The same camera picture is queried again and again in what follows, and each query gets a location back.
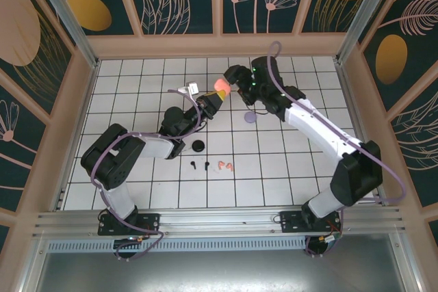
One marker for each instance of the pink earbud charging case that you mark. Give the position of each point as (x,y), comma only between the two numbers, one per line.
(221,84)

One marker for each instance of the purple earbud charging case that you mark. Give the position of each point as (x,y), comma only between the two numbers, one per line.
(250,117)

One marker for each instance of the black earbud charging case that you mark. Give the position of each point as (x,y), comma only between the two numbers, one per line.
(198,146)

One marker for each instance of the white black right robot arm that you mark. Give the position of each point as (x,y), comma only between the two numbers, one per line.
(318,124)

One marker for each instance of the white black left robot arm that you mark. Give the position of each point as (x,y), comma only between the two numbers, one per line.
(155,146)

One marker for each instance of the art panel feathers gold oval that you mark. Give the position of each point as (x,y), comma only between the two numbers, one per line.
(410,49)

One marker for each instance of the grey metal sheet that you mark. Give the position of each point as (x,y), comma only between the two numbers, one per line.
(219,273)

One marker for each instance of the art panel pink leaf lines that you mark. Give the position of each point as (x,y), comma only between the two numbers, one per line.
(417,141)

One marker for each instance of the art panel single flower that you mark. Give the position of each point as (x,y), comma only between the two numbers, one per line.
(13,169)

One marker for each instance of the art panel large pale circle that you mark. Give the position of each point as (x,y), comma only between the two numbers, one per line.
(20,32)

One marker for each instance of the aluminium side rail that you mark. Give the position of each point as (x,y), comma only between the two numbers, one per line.
(76,134)
(349,100)

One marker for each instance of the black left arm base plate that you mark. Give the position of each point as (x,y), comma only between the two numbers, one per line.
(150,223)

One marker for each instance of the aluminium mounting rail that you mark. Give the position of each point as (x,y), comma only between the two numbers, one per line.
(222,225)

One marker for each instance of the aluminium corner post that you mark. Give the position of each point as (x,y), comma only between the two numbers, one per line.
(72,23)
(363,15)

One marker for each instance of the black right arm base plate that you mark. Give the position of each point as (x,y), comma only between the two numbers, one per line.
(291,223)

